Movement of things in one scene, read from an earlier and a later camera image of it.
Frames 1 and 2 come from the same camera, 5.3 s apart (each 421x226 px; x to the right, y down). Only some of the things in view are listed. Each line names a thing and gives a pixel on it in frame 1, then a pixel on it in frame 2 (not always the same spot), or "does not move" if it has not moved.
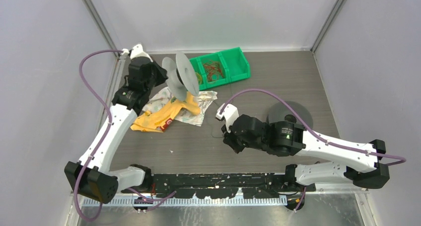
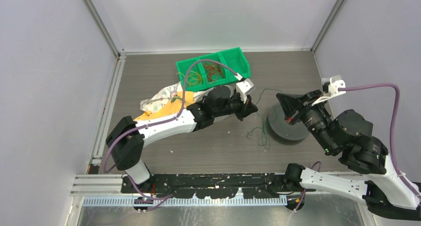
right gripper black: x=229 y=139 -> x=291 y=104
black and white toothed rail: x=224 y=186 does not move
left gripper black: x=161 y=72 -> x=245 y=109
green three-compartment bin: x=221 y=68 does not move
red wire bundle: x=213 y=70 does not move
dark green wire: x=211 y=130 -> x=261 y=120
